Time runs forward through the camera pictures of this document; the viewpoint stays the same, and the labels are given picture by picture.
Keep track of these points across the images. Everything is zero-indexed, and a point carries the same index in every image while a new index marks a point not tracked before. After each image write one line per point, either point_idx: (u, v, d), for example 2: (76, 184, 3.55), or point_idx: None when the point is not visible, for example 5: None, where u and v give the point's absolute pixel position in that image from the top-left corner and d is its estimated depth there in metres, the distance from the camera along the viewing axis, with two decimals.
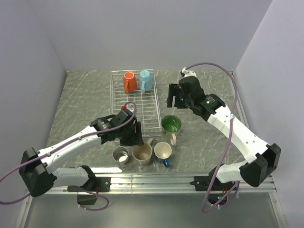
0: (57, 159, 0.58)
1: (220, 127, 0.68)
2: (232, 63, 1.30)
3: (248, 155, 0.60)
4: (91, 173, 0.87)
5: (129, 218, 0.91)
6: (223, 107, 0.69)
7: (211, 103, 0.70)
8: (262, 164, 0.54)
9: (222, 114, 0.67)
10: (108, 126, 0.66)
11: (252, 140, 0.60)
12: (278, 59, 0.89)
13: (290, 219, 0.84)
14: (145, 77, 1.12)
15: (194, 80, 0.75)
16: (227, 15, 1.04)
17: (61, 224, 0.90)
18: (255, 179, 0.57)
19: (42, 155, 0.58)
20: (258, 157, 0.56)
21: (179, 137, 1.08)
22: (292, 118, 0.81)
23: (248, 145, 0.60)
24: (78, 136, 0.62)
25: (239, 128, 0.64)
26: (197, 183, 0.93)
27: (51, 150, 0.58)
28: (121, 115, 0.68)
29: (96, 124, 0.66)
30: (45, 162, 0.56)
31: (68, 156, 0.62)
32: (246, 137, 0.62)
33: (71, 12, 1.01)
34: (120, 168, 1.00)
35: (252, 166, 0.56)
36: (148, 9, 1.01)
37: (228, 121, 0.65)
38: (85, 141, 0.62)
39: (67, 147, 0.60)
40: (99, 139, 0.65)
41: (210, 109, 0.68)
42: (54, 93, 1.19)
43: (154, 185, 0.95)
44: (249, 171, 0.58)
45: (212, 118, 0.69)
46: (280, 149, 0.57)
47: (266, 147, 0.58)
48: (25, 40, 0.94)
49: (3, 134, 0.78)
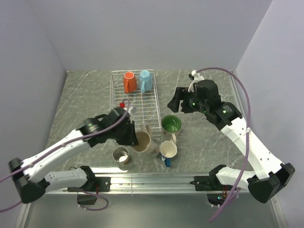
0: (40, 170, 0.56)
1: (233, 139, 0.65)
2: (233, 63, 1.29)
3: (261, 172, 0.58)
4: (91, 173, 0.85)
5: (129, 218, 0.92)
6: (240, 118, 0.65)
7: (227, 113, 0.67)
8: (275, 184, 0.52)
9: (238, 126, 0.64)
10: (96, 128, 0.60)
11: (267, 157, 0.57)
12: (278, 59, 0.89)
13: (290, 219, 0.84)
14: (145, 77, 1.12)
15: (212, 85, 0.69)
16: (227, 15, 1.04)
17: (61, 224, 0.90)
18: (264, 196, 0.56)
19: (24, 165, 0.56)
20: (271, 176, 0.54)
21: (179, 137, 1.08)
22: (292, 117, 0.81)
23: (261, 162, 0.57)
24: (61, 143, 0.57)
25: (255, 143, 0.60)
26: (197, 183, 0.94)
27: (34, 161, 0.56)
28: (111, 116, 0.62)
29: (83, 127, 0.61)
30: (27, 174, 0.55)
31: (55, 165, 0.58)
32: (261, 153, 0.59)
33: (71, 12, 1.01)
34: (120, 168, 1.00)
35: (262, 183, 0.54)
36: (148, 9, 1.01)
37: (243, 135, 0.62)
38: (69, 148, 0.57)
39: (51, 156, 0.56)
40: (85, 145, 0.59)
41: (226, 121, 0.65)
42: (54, 92, 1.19)
43: (154, 185, 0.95)
44: (258, 188, 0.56)
45: (226, 129, 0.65)
46: (294, 170, 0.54)
47: (280, 166, 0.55)
48: (25, 40, 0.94)
49: (3, 135, 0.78)
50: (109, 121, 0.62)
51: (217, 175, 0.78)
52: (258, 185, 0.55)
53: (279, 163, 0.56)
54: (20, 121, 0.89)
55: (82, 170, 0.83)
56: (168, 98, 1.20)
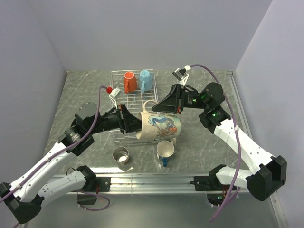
0: (31, 188, 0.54)
1: (225, 139, 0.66)
2: (233, 63, 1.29)
3: (252, 166, 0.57)
4: (90, 171, 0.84)
5: (129, 218, 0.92)
6: (229, 119, 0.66)
7: (217, 116, 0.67)
8: (266, 175, 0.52)
9: (227, 126, 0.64)
10: (79, 136, 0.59)
11: (256, 152, 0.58)
12: (278, 58, 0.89)
13: (290, 219, 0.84)
14: (145, 77, 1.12)
15: (222, 97, 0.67)
16: (227, 16, 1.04)
17: (61, 224, 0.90)
18: (261, 192, 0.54)
19: (14, 188, 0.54)
20: (261, 168, 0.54)
21: (179, 137, 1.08)
22: (292, 117, 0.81)
23: (251, 156, 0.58)
24: (46, 159, 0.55)
25: (244, 138, 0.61)
26: (197, 183, 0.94)
27: (22, 182, 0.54)
28: (81, 120, 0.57)
29: (65, 137, 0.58)
30: (18, 196, 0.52)
31: (43, 181, 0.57)
32: (251, 147, 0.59)
33: (71, 12, 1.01)
34: (120, 168, 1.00)
35: (255, 177, 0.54)
36: (148, 8, 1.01)
37: (233, 133, 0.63)
38: (55, 161, 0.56)
39: (38, 174, 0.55)
40: (70, 155, 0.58)
41: (215, 122, 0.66)
42: (54, 93, 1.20)
43: (154, 185, 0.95)
44: (253, 183, 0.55)
45: (217, 130, 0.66)
46: (285, 161, 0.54)
47: (270, 159, 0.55)
48: (26, 40, 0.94)
49: (3, 135, 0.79)
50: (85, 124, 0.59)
51: (217, 175, 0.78)
52: (252, 182, 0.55)
53: (269, 156, 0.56)
54: (21, 121, 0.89)
55: (79, 172, 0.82)
56: None
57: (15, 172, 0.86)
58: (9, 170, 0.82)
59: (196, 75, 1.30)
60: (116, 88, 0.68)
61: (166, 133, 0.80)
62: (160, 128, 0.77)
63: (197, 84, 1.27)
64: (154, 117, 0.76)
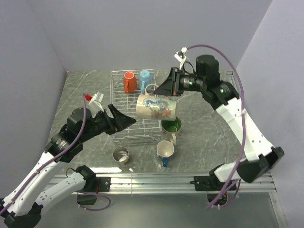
0: (23, 203, 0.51)
1: (227, 119, 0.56)
2: (233, 63, 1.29)
3: (251, 153, 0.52)
4: (90, 171, 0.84)
5: (129, 218, 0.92)
6: (237, 99, 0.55)
7: (224, 93, 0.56)
8: (263, 166, 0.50)
9: (234, 106, 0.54)
10: (66, 142, 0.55)
11: (259, 140, 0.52)
12: (278, 58, 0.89)
13: (290, 219, 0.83)
14: (145, 77, 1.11)
15: (214, 62, 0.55)
16: (227, 15, 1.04)
17: (62, 224, 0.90)
18: (250, 177, 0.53)
19: (6, 204, 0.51)
20: (261, 159, 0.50)
21: (179, 137, 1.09)
22: (291, 117, 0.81)
23: (252, 144, 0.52)
24: (34, 171, 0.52)
25: (248, 123, 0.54)
26: (197, 183, 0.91)
27: (13, 197, 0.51)
28: (71, 125, 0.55)
29: (52, 147, 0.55)
30: (12, 212, 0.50)
31: (37, 192, 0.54)
32: (254, 134, 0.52)
33: (71, 12, 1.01)
34: (119, 168, 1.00)
35: (251, 164, 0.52)
36: (148, 8, 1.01)
37: (239, 116, 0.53)
38: (44, 173, 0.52)
39: (29, 187, 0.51)
40: (60, 164, 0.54)
41: (222, 100, 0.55)
42: (54, 93, 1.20)
43: (154, 185, 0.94)
44: (247, 168, 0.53)
45: (221, 110, 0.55)
46: (284, 154, 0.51)
47: (271, 149, 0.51)
48: (26, 40, 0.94)
49: (4, 134, 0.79)
50: (74, 129, 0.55)
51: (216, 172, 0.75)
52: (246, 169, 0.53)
53: (269, 146, 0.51)
54: (21, 121, 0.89)
55: (79, 173, 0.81)
56: None
57: (15, 172, 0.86)
58: (9, 170, 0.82)
59: None
60: (98, 94, 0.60)
61: (160, 115, 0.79)
62: (153, 109, 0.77)
63: None
64: (148, 99, 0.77)
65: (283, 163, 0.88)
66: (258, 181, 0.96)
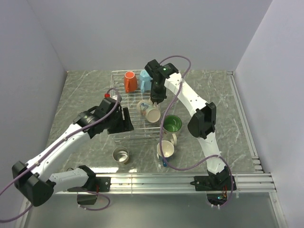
0: (48, 166, 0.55)
1: (173, 90, 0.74)
2: (232, 63, 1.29)
3: (191, 110, 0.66)
4: (90, 170, 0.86)
5: (128, 219, 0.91)
6: (177, 73, 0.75)
7: (167, 70, 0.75)
8: (200, 117, 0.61)
9: (175, 79, 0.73)
10: (92, 118, 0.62)
11: (195, 99, 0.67)
12: (278, 58, 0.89)
13: (290, 219, 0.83)
14: (145, 77, 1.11)
15: (153, 62, 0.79)
16: (227, 14, 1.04)
17: (61, 224, 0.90)
18: (196, 131, 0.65)
19: (31, 166, 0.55)
20: (197, 112, 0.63)
21: (179, 137, 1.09)
22: (291, 117, 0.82)
23: (191, 103, 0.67)
24: (63, 137, 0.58)
25: (186, 89, 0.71)
26: (197, 183, 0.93)
27: (39, 159, 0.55)
28: (104, 105, 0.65)
29: (80, 120, 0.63)
30: (36, 172, 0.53)
31: (61, 160, 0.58)
32: (190, 95, 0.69)
33: (71, 11, 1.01)
34: (116, 168, 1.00)
35: (192, 119, 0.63)
36: (148, 8, 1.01)
37: (179, 85, 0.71)
38: (71, 140, 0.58)
39: (56, 151, 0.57)
40: (86, 136, 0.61)
41: (165, 75, 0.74)
42: (54, 93, 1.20)
43: (154, 185, 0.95)
44: (192, 124, 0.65)
45: (166, 82, 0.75)
46: (215, 106, 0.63)
47: (204, 104, 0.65)
48: (25, 39, 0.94)
49: (3, 135, 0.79)
50: (104, 109, 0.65)
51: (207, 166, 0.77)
52: (191, 127, 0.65)
53: (204, 103, 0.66)
54: (20, 121, 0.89)
55: (81, 169, 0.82)
56: (168, 99, 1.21)
57: None
58: (9, 170, 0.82)
59: (196, 76, 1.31)
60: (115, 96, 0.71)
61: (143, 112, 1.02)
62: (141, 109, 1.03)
63: (197, 84, 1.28)
64: (143, 102, 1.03)
65: (282, 162, 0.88)
66: (258, 181, 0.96)
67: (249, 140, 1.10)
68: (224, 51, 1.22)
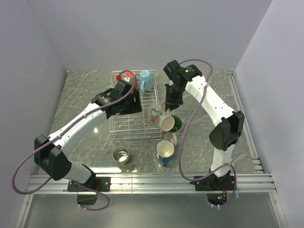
0: (70, 139, 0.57)
1: (195, 95, 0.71)
2: (232, 63, 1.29)
3: (216, 119, 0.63)
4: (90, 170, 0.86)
5: (128, 218, 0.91)
6: (200, 76, 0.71)
7: (189, 72, 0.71)
8: (226, 126, 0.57)
9: (197, 82, 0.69)
10: (109, 99, 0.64)
11: (220, 106, 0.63)
12: (279, 58, 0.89)
13: (290, 219, 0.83)
14: (145, 77, 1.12)
15: (174, 64, 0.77)
16: (227, 14, 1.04)
17: (61, 224, 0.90)
18: (219, 140, 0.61)
19: (52, 138, 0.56)
20: (223, 121, 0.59)
21: (179, 137, 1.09)
22: (290, 116, 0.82)
23: (216, 110, 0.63)
24: (83, 114, 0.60)
25: (211, 94, 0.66)
26: (197, 183, 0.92)
27: (61, 133, 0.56)
28: (119, 87, 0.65)
29: (97, 100, 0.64)
30: (58, 145, 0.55)
31: (79, 136, 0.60)
32: (216, 102, 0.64)
33: (71, 11, 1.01)
34: (120, 168, 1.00)
35: (217, 128, 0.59)
36: (148, 9, 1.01)
37: (202, 89, 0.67)
38: (90, 118, 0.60)
39: (76, 126, 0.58)
40: (104, 114, 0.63)
41: (187, 78, 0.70)
42: (54, 92, 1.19)
43: (154, 185, 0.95)
44: (215, 132, 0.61)
45: (188, 86, 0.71)
46: (243, 116, 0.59)
47: (232, 113, 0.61)
48: (25, 39, 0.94)
49: (3, 135, 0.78)
50: (119, 91, 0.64)
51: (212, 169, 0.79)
52: (214, 135, 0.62)
53: (231, 111, 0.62)
54: (20, 121, 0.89)
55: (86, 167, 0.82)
56: None
57: None
58: (9, 170, 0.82)
59: None
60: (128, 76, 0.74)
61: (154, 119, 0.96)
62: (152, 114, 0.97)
63: None
64: (154, 108, 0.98)
65: (282, 162, 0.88)
66: (258, 181, 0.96)
67: (249, 140, 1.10)
68: (224, 51, 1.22)
